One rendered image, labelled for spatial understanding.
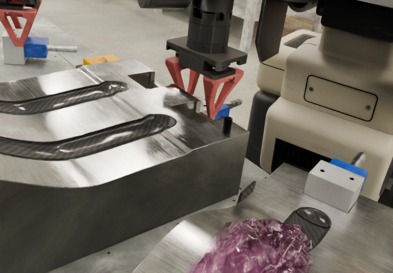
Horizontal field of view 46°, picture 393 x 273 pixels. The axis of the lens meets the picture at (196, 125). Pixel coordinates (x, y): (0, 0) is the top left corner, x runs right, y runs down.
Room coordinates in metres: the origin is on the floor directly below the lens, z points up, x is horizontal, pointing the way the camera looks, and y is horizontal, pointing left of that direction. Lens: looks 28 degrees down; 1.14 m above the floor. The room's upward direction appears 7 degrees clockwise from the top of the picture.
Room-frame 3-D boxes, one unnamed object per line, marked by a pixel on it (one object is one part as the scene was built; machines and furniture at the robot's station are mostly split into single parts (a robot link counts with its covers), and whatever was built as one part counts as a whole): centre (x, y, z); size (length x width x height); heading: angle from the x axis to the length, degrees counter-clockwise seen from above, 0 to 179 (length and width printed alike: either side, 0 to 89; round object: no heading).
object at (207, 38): (0.62, 0.00, 0.96); 0.10 x 0.07 x 0.07; 50
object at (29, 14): (0.81, 0.34, 0.88); 0.07 x 0.07 x 0.09; 13
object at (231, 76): (0.61, -0.01, 0.88); 0.07 x 0.07 x 0.09; 50
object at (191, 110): (0.51, 0.00, 0.87); 0.05 x 0.05 x 0.04; 41
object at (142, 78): (0.59, 0.07, 0.87); 0.05 x 0.05 x 0.04; 41
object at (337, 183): (0.46, -0.18, 0.86); 0.13 x 0.05 x 0.05; 149
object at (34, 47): (0.83, 0.31, 0.83); 0.13 x 0.05 x 0.05; 103
